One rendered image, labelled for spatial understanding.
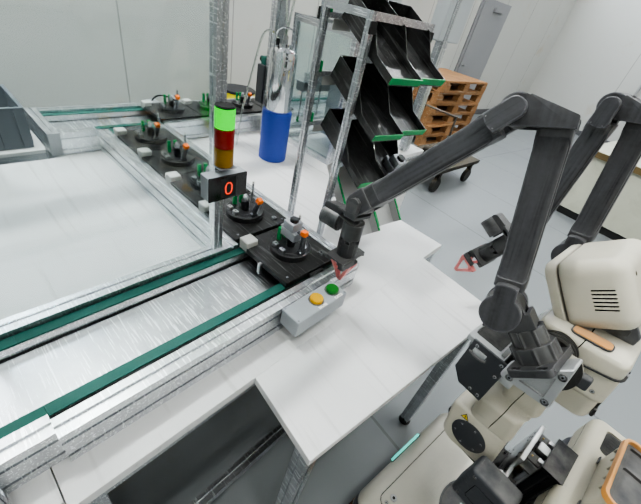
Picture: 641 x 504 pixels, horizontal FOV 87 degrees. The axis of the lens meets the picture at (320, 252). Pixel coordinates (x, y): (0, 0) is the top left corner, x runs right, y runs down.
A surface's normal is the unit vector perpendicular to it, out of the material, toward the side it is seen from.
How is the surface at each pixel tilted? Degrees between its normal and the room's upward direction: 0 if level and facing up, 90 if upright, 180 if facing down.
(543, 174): 78
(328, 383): 0
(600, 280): 90
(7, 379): 0
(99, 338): 0
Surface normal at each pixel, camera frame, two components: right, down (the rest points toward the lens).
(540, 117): -0.61, 0.18
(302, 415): 0.20, -0.77
